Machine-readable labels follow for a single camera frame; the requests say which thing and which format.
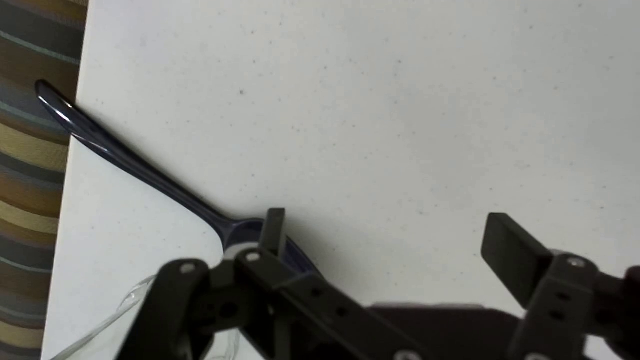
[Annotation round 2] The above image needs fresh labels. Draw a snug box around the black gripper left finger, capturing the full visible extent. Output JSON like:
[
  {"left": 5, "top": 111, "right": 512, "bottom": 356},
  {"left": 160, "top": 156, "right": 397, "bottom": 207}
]
[{"left": 116, "top": 207, "right": 429, "bottom": 360}]

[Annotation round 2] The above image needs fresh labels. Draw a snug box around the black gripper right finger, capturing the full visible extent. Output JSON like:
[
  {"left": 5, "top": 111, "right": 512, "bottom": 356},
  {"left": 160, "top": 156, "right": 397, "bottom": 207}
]
[{"left": 479, "top": 213, "right": 640, "bottom": 360}]

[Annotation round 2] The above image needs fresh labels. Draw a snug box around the black plastic spoon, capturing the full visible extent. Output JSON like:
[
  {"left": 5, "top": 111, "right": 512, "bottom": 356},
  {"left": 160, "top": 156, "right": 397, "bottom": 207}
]
[{"left": 35, "top": 79, "right": 319, "bottom": 277}]

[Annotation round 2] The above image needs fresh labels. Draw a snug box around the clear glass jar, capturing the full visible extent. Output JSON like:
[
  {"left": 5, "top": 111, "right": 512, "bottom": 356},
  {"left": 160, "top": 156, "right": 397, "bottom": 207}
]
[{"left": 51, "top": 270, "right": 163, "bottom": 360}]

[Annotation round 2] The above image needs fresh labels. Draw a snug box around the white plastic board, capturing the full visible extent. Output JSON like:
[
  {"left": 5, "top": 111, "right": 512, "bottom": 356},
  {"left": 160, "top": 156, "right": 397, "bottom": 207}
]
[{"left": 41, "top": 0, "right": 640, "bottom": 360}]

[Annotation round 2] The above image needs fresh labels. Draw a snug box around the striped sofa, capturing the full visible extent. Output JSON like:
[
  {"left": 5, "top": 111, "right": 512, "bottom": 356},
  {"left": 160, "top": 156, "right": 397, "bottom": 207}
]
[{"left": 0, "top": 0, "right": 90, "bottom": 360}]

